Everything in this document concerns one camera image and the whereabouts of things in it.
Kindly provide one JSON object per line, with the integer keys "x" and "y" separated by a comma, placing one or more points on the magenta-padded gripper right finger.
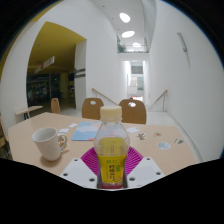
{"x": 146, "y": 170}

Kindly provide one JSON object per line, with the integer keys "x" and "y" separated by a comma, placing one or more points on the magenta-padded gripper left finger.
{"x": 78, "y": 171}

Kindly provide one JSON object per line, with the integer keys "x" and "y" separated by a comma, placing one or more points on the clear bottle with yellow label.
{"x": 111, "y": 146}

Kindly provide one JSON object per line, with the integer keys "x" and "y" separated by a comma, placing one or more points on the round white sticker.
{"x": 164, "y": 145}

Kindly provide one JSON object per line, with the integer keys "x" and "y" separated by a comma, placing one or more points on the dark figure sticker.
{"x": 141, "y": 136}

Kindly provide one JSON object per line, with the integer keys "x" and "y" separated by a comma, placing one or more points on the light blue printed pamphlet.
{"x": 83, "y": 131}

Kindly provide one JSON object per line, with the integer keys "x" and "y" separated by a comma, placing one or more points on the white ceramic mug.
{"x": 48, "y": 143}

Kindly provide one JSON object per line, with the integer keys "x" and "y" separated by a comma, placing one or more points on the small white paper card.
{"x": 72, "y": 125}
{"x": 132, "y": 130}

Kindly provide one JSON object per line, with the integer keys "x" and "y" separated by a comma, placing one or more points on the striped rectangular sticker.
{"x": 178, "y": 141}

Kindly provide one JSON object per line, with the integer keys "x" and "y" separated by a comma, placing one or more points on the wooden stair handrail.
{"x": 104, "y": 96}
{"x": 158, "y": 99}

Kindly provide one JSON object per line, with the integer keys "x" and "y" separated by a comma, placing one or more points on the light wooden side table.
{"x": 28, "y": 110}

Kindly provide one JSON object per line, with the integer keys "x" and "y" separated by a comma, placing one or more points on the dark shelf unit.
{"x": 40, "y": 89}

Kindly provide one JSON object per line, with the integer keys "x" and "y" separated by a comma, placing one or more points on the white hanging sign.
{"x": 45, "y": 64}

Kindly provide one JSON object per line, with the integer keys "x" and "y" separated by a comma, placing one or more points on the green potted plant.
{"x": 121, "y": 48}

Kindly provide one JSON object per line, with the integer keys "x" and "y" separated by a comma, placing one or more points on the round ceiling lights group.
{"x": 128, "y": 34}

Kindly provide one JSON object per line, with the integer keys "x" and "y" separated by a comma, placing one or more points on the grey long wall fixture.
{"x": 182, "y": 41}

